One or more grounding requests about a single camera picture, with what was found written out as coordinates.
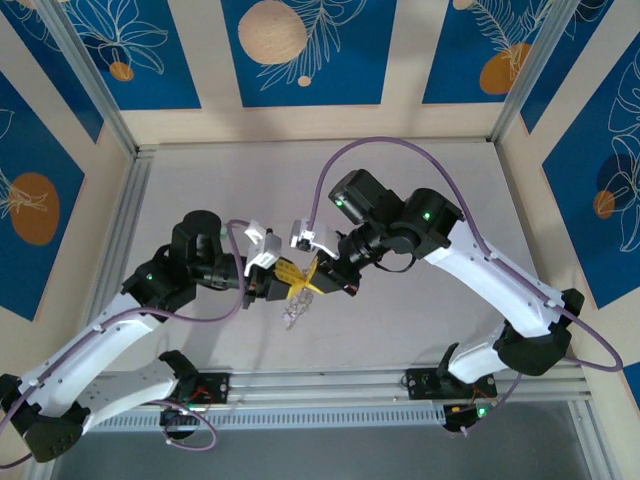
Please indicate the silver metal plate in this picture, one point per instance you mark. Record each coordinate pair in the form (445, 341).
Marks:
(300, 305)

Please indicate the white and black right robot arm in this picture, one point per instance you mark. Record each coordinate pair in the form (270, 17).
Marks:
(490, 290)

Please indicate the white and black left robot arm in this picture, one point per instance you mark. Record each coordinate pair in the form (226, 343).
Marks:
(100, 345)

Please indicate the black controller box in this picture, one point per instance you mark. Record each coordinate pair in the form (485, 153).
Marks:
(457, 422)
(175, 417)

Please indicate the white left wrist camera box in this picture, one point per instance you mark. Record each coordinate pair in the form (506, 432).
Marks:
(267, 250)

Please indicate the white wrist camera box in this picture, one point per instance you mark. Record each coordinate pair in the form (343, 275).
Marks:
(320, 235)
(267, 250)

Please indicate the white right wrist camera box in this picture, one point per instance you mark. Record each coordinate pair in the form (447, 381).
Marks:
(320, 235)

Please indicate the aluminium side rail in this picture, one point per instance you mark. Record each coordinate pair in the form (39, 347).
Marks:
(132, 200)

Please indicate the aluminium frame rail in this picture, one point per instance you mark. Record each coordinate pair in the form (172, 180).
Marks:
(320, 382)

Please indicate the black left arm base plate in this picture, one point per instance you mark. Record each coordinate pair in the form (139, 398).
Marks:
(220, 387)

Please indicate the blue floral wall poster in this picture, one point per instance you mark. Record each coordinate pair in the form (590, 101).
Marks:
(62, 85)
(165, 75)
(570, 60)
(634, 387)
(30, 150)
(350, 75)
(570, 240)
(450, 60)

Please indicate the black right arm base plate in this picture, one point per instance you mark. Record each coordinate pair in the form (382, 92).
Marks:
(417, 382)

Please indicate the aluminium frame post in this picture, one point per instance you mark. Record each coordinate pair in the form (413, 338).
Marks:
(530, 65)
(85, 65)

